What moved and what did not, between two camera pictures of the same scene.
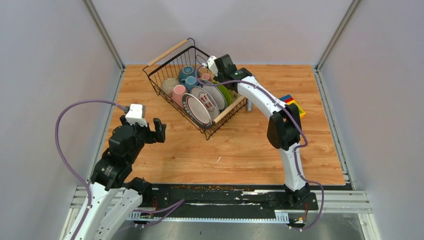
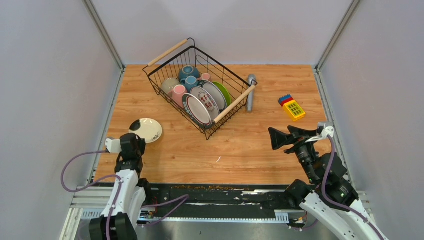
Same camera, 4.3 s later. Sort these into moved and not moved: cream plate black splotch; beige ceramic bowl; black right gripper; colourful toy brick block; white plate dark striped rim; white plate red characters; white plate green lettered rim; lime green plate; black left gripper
Moved: black left gripper; cream plate black splotch; black right gripper
Not moved: white plate green lettered rim; colourful toy brick block; lime green plate; white plate dark striped rim; beige ceramic bowl; white plate red characters
